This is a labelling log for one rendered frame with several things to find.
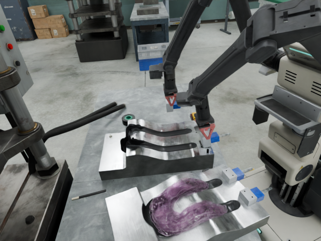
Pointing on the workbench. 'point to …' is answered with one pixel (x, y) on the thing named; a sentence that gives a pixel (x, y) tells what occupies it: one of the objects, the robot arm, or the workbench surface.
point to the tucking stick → (88, 194)
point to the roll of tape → (127, 118)
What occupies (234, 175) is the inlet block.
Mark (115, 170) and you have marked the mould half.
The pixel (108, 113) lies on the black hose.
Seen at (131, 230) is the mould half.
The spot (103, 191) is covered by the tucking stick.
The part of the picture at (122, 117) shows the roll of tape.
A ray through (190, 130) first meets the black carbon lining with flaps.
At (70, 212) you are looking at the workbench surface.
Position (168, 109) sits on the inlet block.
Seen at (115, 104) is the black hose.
